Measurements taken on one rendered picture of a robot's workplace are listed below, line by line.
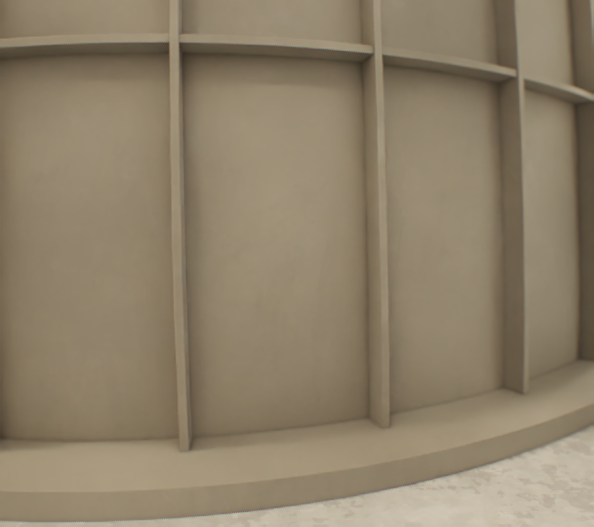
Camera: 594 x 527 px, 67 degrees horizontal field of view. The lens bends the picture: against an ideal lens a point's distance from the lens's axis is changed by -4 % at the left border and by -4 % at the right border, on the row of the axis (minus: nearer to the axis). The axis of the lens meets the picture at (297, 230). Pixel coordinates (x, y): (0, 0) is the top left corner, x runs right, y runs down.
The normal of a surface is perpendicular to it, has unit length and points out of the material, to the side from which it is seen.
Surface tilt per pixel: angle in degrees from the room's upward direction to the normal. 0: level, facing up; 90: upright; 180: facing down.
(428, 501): 0
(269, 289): 90
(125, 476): 0
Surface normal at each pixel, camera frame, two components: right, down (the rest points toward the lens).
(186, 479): -0.02, -1.00
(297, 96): 0.23, 0.00
